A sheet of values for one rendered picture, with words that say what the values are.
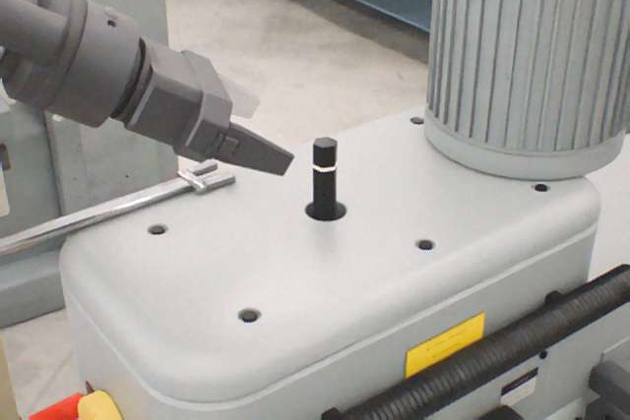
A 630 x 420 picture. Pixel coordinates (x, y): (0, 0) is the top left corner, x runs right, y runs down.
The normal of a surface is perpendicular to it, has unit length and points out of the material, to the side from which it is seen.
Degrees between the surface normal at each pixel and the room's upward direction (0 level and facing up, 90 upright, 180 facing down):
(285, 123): 0
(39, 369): 0
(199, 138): 90
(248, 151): 90
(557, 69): 90
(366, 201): 0
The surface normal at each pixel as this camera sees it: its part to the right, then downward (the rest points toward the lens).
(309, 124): 0.00, -0.86
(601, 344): 0.59, 0.40
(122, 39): 0.56, -0.37
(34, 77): 0.18, 0.64
